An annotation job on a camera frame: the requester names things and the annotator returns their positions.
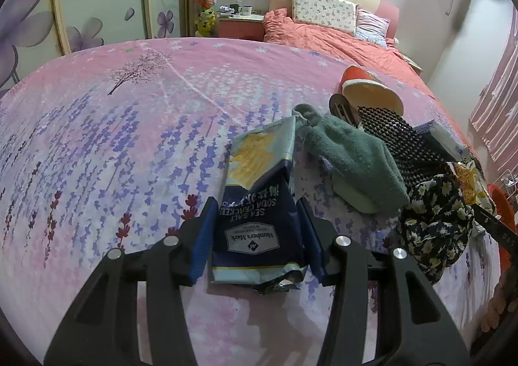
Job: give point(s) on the wooden bedside stand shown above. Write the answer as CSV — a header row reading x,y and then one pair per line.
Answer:
x,y
413,63

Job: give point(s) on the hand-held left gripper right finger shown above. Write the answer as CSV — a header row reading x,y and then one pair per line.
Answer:
x,y
312,244

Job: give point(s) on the white mug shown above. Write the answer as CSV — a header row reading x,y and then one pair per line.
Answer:
x,y
247,9

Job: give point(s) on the green towel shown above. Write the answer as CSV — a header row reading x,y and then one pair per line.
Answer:
x,y
356,155

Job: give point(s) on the pink nightstand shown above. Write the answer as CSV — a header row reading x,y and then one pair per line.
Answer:
x,y
240,28

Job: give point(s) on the pink lavender print bedsheet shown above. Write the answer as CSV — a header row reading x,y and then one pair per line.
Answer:
x,y
121,139

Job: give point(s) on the striped pillow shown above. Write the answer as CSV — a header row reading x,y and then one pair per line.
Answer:
x,y
370,24

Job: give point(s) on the red paper cup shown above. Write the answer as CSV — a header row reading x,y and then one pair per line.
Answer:
x,y
364,90

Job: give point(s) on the person's right hand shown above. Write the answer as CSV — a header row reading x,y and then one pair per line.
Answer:
x,y
495,305

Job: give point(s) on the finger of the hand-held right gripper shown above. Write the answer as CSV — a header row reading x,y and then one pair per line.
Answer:
x,y
499,234

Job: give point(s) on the floral print pillow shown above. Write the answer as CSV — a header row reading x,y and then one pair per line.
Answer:
x,y
323,9

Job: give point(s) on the brown slotted wooden dish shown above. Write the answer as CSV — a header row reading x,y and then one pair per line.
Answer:
x,y
342,107

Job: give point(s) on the dark mug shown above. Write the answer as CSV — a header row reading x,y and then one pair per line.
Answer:
x,y
234,8

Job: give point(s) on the black mesh mat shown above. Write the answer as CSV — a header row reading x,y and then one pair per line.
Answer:
x,y
400,139

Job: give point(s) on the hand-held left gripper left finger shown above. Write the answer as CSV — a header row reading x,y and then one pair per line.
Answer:
x,y
204,244

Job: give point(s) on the pink striped curtain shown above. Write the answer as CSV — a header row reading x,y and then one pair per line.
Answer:
x,y
499,98

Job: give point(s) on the blue cracker bag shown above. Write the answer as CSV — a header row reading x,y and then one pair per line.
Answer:
x,y
255,220

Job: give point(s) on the red plastic bin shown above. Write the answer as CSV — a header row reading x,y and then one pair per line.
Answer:
x,y
504,204

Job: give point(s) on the yellow snack packet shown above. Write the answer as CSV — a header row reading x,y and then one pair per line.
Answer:
x,y
471,184

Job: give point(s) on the orange duvet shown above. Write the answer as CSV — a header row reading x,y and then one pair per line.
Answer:
x,y
323,38

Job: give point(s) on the black floral cloth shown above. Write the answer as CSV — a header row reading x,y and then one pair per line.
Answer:
x,y
437,228

